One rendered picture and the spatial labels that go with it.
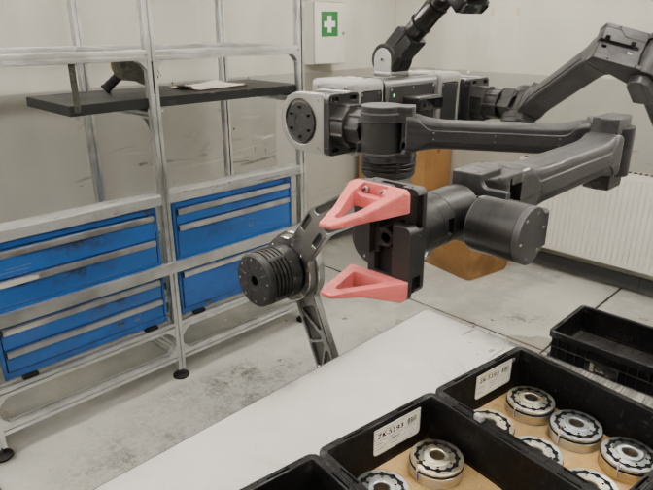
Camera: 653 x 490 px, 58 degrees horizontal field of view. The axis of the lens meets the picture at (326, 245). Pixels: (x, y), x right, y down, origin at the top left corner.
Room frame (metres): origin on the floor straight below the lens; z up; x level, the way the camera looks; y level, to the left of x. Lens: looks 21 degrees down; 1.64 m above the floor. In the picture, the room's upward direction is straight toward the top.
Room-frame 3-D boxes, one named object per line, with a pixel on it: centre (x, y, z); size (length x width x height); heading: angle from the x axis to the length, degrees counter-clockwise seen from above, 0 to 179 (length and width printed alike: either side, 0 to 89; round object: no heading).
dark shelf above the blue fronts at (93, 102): (2.83, 0.71, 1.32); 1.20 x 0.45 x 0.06; 135
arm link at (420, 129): (1.00, -0.27, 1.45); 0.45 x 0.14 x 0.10; 75
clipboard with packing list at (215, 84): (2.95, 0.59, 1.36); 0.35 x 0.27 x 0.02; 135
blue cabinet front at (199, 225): (2.78, 0.44, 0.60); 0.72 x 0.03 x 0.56; 135
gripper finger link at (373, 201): (0.49, -0.03, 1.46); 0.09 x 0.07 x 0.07; 135
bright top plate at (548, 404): (1.09, -0.45, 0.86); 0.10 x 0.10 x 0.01
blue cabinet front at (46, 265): (2.21, 1.01, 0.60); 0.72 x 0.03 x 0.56; 135
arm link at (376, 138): (1.08, -0.09, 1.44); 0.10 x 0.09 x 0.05; 45
